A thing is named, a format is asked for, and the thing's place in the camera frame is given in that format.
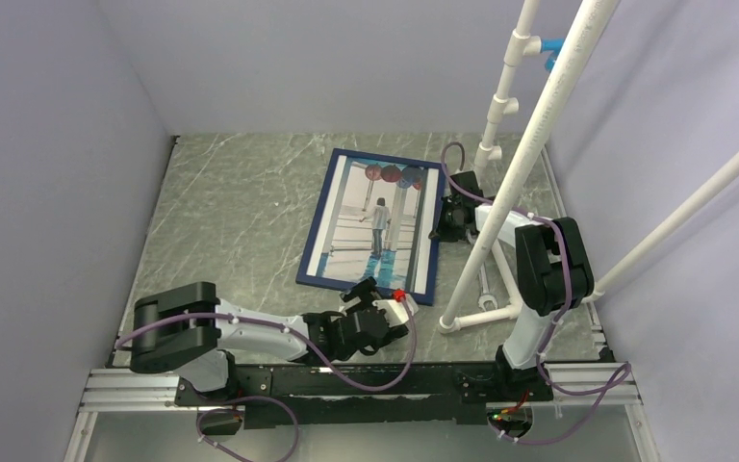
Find blue picture frame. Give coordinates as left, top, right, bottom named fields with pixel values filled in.
left=295, top=147, right=447, bottom=307

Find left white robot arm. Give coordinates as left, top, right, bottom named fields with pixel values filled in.
left=115, top=277, right=420, bottom=404

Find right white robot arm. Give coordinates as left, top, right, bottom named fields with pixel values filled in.
left=491, top=214, right=595, bottom=399

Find silver 24mm wrench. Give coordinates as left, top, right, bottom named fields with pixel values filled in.
left=477, top=265, right=498, bottom=312

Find blue pipe valve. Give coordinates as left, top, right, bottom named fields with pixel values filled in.
left=540, top=38, right=565, bottom=72

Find white PVC pipe structure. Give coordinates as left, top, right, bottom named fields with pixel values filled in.
left=438, top=1, right=618, bottom=334

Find white diagonal pole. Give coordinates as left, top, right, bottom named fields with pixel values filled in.
left=585, top=151, right=739, bottom=302

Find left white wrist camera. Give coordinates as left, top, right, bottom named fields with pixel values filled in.
left=372, top=290, right=420, bottom=327

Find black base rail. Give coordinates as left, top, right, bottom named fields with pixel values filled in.
left=173, top=361, right=553, bottom=424

